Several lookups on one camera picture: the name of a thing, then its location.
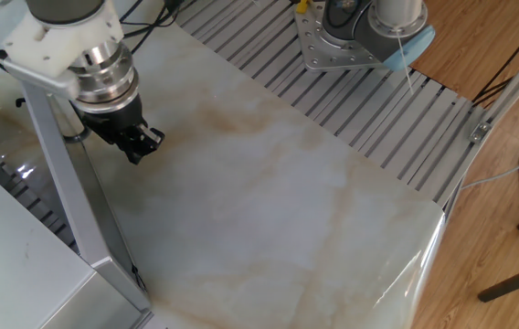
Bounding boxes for aluminium frame post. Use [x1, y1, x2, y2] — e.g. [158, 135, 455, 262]
[437, 29, 519, 216]

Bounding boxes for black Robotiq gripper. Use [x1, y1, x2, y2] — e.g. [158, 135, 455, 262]
[71, 92, 166, 166]

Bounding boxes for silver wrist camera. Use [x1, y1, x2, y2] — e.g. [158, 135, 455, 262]
[1, 57, 81, 101]

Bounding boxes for black floor cables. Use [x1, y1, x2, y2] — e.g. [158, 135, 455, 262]
[471, 7, 519, 109]

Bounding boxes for white zip tie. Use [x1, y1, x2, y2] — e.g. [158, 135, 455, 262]
[395, 26, 415, 96]

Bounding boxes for aluminium corner bracket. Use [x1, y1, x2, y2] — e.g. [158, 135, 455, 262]
[467, 120, 493, 145]

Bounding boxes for grey floor cable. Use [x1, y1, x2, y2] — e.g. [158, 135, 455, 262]
[459, 156, 519, 191]

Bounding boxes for glossy marble pattern sheet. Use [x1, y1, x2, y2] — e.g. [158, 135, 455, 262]
[0, 0, 447, 329]

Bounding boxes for silver force torque sensor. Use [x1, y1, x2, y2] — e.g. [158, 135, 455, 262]
[68, 39, 141, 114]

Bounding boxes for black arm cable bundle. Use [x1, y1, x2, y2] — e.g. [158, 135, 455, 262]
[119, 0, 199, 55]

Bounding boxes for white plastic wrist mount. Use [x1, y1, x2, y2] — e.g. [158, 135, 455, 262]
[0, 0, 126, 80]

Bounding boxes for silver microwave oven body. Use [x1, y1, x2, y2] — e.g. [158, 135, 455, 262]
[0, 154, 152, 329]

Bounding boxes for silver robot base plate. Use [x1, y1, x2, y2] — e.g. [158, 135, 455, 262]
[293, 0, 409, 73]

